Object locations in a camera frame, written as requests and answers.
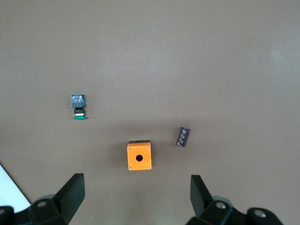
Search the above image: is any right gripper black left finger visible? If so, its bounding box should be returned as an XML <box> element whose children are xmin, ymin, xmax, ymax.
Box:
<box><xmin>28</xmin><ymin>173</ymin><xmax>85</xmax><ymax>225</ymax></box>

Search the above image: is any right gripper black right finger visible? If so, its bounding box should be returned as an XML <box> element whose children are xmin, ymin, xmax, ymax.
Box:
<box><xmin>186</xmin><ymin>174</ymin><xmax>249</xmax><ymax>225</ymax></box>

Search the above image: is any small green circuit module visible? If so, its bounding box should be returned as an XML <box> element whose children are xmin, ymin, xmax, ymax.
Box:
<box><xmin>70</xmin><ymin>94</ymin><xmax>88</xmax><ymax>120</ymax></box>

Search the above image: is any white drawer cabinet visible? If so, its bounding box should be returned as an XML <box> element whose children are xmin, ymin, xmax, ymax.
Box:
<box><xmin>0</xmin><ymin>161</ymin><xmax>31</xmax><ymax>213</ymax></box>

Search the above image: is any black cylindrical capacitor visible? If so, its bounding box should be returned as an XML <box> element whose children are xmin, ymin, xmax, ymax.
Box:
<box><xmin>175</xmin><ymin>126</ymin><xmax>191</xmax><ymax>148</ymax></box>

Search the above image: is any orange box with hole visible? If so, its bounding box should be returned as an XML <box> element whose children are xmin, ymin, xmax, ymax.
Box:
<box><xmin>127</xmin><ymin>140</ymin><xmax>152</xmax><ymax>172</ymax></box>

